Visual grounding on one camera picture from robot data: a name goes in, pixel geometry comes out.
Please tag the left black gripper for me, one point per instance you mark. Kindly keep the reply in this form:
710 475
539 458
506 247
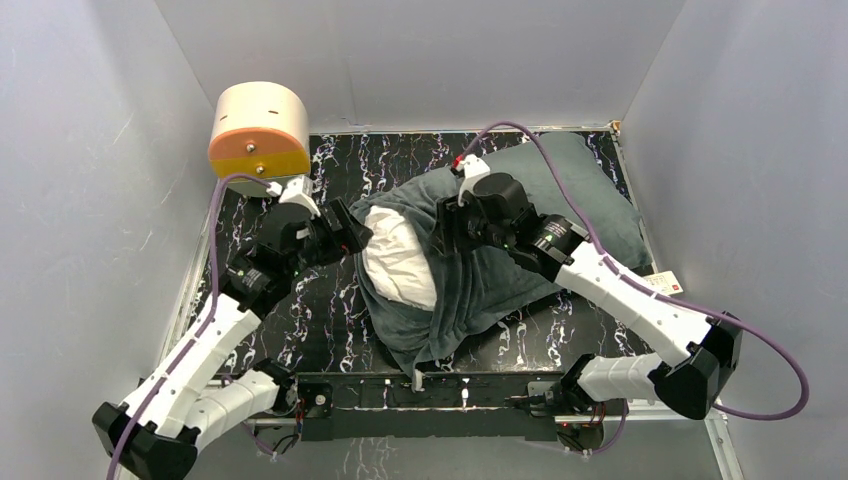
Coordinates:
346 232

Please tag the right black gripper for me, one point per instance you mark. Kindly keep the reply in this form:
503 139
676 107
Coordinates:
449 222

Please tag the white pillow insert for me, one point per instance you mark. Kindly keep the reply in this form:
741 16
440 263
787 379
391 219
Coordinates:
395 262

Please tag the zebra and grey pillowcase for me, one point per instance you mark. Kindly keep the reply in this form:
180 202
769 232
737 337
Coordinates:
477 289

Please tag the cream and orange cylindrical container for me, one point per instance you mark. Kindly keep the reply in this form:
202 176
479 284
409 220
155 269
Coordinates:
260 129

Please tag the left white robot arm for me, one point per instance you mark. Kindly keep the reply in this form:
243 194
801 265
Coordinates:
158 431

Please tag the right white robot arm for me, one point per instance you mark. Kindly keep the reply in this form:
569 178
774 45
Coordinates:
693 354

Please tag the white tag card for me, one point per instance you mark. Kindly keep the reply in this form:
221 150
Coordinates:
665 283

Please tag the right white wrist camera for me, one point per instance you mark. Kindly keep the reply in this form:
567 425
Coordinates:
470 169

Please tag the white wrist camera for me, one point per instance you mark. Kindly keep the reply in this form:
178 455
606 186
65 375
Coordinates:
470 169
298 191

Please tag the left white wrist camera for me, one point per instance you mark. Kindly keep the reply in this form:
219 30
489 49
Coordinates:
298 191

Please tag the black front mounting rail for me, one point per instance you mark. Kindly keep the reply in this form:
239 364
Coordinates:
479 404

